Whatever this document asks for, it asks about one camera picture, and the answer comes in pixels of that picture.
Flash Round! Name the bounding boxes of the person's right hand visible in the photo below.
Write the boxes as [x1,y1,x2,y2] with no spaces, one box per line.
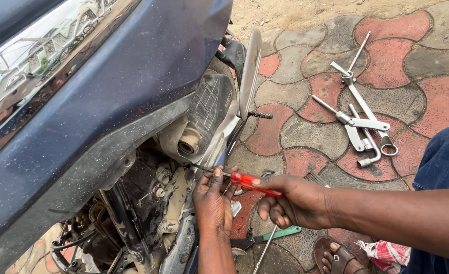
[252,174,336,230]

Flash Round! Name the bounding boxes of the person's left hand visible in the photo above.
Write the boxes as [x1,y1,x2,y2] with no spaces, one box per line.
[192,165,240,239]

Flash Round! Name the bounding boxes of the red handled screwdriver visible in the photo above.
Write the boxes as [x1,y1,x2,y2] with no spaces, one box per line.
[191,164,284,198]

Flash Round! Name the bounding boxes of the grey ribbed metal tool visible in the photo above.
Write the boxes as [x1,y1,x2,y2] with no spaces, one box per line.
[304,171,330,188]

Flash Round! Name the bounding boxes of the thin steel rod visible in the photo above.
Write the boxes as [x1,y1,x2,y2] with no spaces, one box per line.
[253,225,278,274]

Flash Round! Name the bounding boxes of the brown sandal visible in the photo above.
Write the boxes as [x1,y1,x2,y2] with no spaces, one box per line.
[313,237,370,274]

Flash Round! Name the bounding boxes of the bent steel socket wrench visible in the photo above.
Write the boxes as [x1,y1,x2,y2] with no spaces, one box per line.
[348,104,383,169]

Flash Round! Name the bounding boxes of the short steel three-way wrench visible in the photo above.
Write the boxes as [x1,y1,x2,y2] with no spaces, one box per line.
[312,94,391,153]

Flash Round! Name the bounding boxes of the red and white cloth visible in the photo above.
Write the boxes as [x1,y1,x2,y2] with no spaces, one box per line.
[355,240,411,274]

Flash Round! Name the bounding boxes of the black air filter cover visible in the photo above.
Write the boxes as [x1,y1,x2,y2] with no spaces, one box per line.
[186,72,236,153]

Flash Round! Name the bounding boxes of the silver scooter footrest plate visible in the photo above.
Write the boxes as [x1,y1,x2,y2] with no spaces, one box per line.
[239,28,263,121]

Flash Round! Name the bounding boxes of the person's blue jeans leg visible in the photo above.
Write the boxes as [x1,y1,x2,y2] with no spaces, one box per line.
[401,120,449,274]

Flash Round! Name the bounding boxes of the blue scooter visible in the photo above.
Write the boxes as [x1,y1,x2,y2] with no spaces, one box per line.
[0,0,274,274]

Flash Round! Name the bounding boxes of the long steel three-way wrench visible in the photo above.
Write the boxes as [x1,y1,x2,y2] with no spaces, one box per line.
[330,31,372,83]

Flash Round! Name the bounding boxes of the green handled pliers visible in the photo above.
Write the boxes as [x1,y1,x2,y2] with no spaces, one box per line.
[230,226,302,251]

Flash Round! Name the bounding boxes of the steel ring spanner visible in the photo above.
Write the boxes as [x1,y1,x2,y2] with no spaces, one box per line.
[342,72,399,158]

